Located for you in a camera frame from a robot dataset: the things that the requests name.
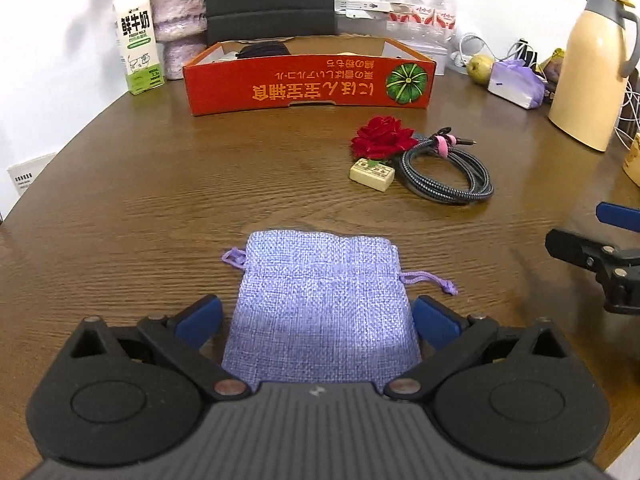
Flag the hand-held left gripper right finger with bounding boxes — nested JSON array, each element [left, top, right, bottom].
[[382, 294, 571, 403]]

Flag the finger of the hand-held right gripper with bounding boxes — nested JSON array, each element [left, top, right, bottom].
[[596, 202, 640, 234], [545, 229, 640, 316]]

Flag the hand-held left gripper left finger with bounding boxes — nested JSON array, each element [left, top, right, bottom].
[[67, 294, 253, 403]]

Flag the lilac burlap drawstring pouch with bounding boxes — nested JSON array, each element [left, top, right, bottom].
[[221, 230, 459, 396]]

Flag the orange cardboard box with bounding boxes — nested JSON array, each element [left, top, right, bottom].
[[181, 35, 437, 117]]

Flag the cream container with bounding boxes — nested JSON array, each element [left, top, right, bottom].
[[620, 132, 640, 188]]

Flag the cream thermos jug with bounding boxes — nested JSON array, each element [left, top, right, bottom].
[[547, 0, 640, 152]]

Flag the small cream block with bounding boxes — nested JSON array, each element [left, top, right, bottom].
[[349, 157, 396, 192]]

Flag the dark purple fruit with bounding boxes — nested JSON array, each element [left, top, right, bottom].
[[541, 49, 566, 92]]

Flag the white packet with purple bag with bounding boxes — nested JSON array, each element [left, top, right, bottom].
[[487, 58, 547, 110]]

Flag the red fabric rose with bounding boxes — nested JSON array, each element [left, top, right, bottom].
[[350, 116, 418, 163]]

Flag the green pear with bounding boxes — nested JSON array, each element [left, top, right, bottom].
[[467, 54, 496, 85]]

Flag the black cloth item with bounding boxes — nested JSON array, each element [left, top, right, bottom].
[[235, 41, 292, 59]]

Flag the white green milk carton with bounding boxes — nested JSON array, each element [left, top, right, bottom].
[[112, 0, 165, 96]]

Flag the purple mottled ceramic vase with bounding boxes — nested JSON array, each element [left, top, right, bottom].
[[148, 0, 208, 81]]

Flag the long white carton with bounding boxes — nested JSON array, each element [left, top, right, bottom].
[[335, 0, 401, 19]]

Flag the black paper bag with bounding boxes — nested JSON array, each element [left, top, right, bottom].
[[205, 0, 337, 46]]

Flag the coiled braided grey cable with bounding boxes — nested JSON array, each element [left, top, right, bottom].
[[395, 132, 495, 205]]

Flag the white cables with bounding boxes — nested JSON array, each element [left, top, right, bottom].
[[450, 32, 540, 72]]

